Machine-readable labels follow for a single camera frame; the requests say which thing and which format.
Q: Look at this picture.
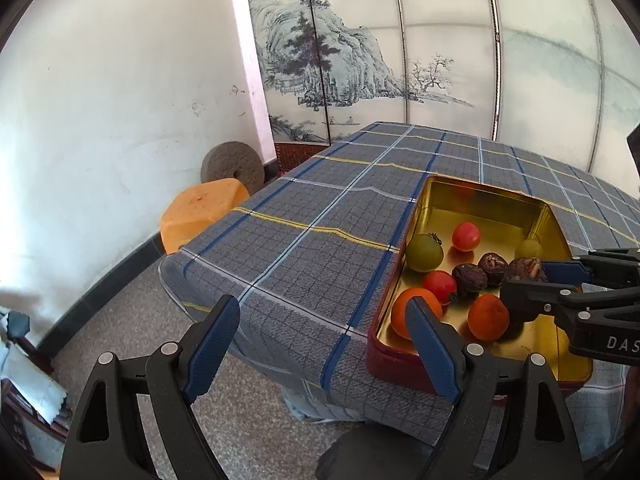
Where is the red cherry tomato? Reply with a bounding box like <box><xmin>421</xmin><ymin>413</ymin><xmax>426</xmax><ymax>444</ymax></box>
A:
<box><xmin>422</xmin><ymin>270</ymin><xmax>458</xmax><ymax>306</ymax></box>
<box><xmin>451</xmin><ymin>221</ymin><xmax>482</xmax><ymax>252</ymax></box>

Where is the blue grey plaid tablecloth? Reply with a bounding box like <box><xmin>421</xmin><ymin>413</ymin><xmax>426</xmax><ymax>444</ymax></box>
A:
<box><xmin>159</xmin><ymin>121</ymin><xmax>640</xmax><ymax>453</ymax></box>

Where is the small brown water chestnut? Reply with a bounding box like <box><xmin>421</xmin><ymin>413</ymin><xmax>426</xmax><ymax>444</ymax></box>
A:
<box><xmin>477</xmin><ymin>252</ymin><xmax>510</xmax><ymax>287</ymax></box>

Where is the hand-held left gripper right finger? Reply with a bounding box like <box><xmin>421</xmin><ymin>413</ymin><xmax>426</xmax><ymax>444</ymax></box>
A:
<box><xmin>404</xmin><ymin>295</ymin><xmax>585</xmax><ymax>480</ymax></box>

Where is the small green fruit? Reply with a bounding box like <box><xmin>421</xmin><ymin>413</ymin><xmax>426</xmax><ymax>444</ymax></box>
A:
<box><xmin>515</xmin><ymin>239</ymin><xmax>544</xmax><ymax>261</ymax></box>

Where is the dark wooden cabinet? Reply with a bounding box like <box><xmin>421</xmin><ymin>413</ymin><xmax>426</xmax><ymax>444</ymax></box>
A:
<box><xmin>0</xmin><ymin>377</ymin><xmax>71</xmax><ymax>471</ymax></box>

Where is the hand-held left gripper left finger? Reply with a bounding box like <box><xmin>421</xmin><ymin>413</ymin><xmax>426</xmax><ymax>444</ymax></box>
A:
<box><xmin>60</xmin><ymin>294</ymin><xmax>242</xmax><ymax>480</ymax></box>

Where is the small orange mandarin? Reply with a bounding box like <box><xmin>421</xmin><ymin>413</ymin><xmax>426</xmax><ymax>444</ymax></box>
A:
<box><xmin>467</xmin><ymin>294</ymin><xmax>511</xmax><ymax>342</ymax></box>

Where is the landscape painted folding screen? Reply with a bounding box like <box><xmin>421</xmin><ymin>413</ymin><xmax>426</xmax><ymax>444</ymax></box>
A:
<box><xmin>243</xmin><ymin>0</ymin><xmax>640</xmax><ymax>196</ymax></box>

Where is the orange plastic stool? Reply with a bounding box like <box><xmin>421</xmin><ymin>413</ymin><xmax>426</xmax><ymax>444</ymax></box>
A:
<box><xmin>160</xmin><ymin>178</ymin><xmax>251</xmax><ymax>254</ymax></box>

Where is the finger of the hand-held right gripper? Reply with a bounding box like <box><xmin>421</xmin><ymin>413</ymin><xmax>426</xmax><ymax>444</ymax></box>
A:
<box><xmin>542</xmin><ymin>247</ymin><xmax>640</xmax><ymax>289</ymax></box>
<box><xmin>500</xmin><ymin>279</ymin><xmax>640</xmax><ymax>329</ymax></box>

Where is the large orange mandarin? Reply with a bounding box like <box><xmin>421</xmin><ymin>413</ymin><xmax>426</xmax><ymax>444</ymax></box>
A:
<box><xmin>391</xmin><ymin>287</ymin><xmax>443</xmax><ymax>339</ymax></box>

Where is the red and gold tin box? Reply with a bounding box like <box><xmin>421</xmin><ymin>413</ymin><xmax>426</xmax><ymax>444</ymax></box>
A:
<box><xmin>366</xmin><ymin>176</ymin><xmax>594</xmax><ymax>395</ymax></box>

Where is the large brown water chestnut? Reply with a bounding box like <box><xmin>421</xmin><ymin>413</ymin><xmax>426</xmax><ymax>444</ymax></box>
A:
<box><xmin>505</xmin><ymin>257</ymin><xmax>548</xmax><ymax>283</ymax></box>

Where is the white crumpled cloth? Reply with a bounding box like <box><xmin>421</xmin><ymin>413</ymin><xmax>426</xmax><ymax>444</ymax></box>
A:
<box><xmin>0</xmin><ymin>340</ymin><xmax>68</xmax><ymax>423</ymax></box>

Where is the green tomato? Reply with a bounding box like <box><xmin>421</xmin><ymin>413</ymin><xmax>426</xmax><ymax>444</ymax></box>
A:
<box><xmin>405</xmin><ymin>232</ymin><xmax>444</xmax><ymax>273</ymax></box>

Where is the black rounded object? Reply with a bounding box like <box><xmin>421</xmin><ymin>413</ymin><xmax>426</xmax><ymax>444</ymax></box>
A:
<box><xmin>315</xmin><ymin>425</ymin><xmax>436</xmax><ymax>480</ymax></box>

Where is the round grey millstone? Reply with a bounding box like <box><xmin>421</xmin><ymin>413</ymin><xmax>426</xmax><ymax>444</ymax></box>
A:
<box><xmin>201</xmin><ymin>142</ymin><xmax>264</xmax><ymax>195</ymax></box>

